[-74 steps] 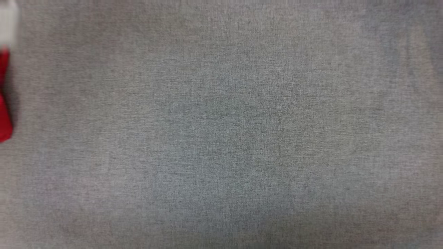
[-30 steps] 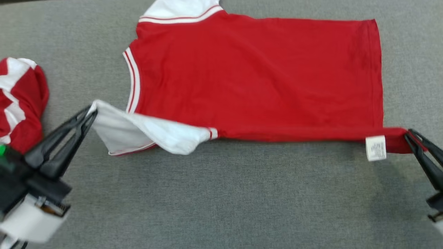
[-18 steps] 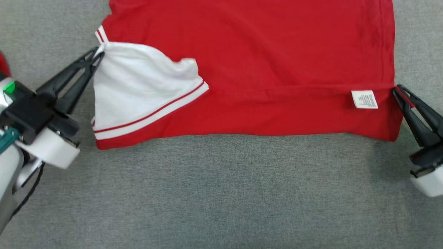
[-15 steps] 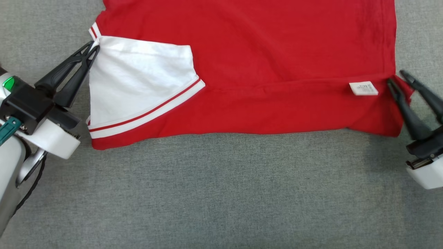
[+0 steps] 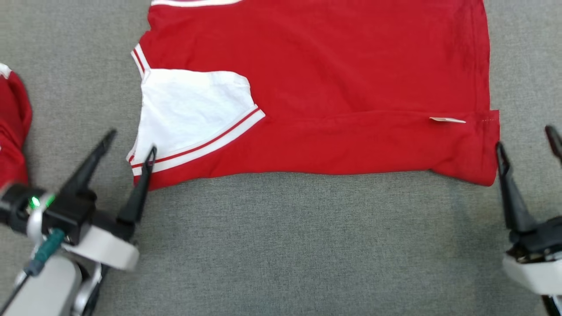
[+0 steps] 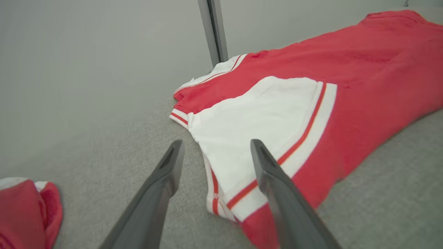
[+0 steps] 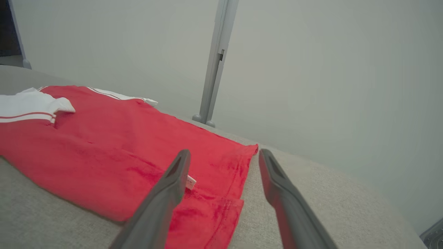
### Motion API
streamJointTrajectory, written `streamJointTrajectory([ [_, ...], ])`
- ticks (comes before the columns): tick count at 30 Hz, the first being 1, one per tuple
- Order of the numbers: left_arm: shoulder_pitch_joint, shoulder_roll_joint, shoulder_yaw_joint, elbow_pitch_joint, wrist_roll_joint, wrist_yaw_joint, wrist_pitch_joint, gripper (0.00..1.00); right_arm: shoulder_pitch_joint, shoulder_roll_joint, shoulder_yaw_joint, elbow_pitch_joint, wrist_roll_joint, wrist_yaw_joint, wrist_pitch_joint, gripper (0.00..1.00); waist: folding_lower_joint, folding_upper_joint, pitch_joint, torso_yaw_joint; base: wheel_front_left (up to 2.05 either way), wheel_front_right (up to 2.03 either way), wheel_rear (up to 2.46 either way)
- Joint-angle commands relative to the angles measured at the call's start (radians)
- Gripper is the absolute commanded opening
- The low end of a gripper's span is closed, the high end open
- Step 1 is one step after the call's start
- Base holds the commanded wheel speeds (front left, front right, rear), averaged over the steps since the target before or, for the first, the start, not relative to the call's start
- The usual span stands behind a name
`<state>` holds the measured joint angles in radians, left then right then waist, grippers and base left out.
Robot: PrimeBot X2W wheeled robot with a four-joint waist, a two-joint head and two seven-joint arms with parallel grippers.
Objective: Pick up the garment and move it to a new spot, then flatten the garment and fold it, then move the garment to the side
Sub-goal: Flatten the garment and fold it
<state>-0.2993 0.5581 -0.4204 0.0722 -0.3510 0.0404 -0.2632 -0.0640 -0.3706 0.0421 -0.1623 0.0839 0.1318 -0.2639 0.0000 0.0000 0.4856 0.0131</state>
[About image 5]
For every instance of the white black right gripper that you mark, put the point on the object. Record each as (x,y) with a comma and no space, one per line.
(540,272)

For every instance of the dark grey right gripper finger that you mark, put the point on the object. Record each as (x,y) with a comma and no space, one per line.
(556,142)

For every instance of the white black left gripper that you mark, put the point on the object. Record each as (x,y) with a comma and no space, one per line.
(109,248)

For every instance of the red shorts with white band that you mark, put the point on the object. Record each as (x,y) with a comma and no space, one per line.
(13,131)

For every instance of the red white basketball jersey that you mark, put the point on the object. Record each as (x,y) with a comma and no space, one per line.
(342,79)

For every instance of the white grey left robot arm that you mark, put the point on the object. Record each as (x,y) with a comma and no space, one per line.
(44,289)

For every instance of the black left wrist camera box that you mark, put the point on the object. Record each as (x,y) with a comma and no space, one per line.
(70,215)

